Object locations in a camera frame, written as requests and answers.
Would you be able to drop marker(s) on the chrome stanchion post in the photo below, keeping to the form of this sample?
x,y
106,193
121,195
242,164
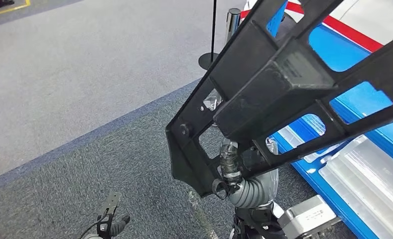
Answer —
x,y
233,23

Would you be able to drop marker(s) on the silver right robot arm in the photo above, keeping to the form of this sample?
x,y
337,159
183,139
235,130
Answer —
x,y
252,193

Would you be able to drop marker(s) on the blue shelf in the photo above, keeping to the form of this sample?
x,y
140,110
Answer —
x,y
335,49

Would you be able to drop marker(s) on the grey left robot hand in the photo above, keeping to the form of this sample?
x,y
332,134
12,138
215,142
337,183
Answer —
x,y
120,224

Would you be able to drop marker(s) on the black pole with round base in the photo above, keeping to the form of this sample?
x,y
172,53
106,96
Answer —
x,y
208,61

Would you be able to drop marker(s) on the white panel with red stripe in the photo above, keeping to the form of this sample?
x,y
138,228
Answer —
x,y
364,19

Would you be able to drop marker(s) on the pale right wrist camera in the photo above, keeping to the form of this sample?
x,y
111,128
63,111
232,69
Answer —
x,y
308,216

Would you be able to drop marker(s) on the black plastic frame part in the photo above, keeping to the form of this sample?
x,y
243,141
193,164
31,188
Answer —
x,y
265,89

